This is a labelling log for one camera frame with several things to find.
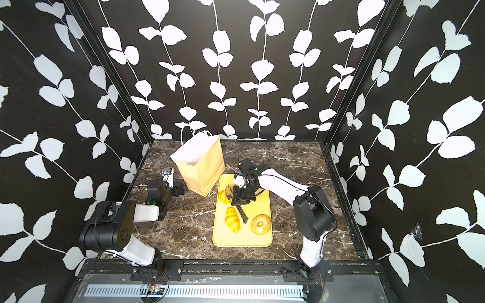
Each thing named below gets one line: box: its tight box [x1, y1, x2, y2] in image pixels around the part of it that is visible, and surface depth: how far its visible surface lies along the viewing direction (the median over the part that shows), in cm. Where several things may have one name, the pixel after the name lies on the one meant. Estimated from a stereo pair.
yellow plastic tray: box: [212, 173, 272, 248], surface depth 84 cm
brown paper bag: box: [169, 130, 226, 197], surface depth 85 cm
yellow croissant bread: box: [224, 206, 242, 234], surface depth 87 cm
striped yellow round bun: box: [217, 190, 233, 205], surface depth 92 cm
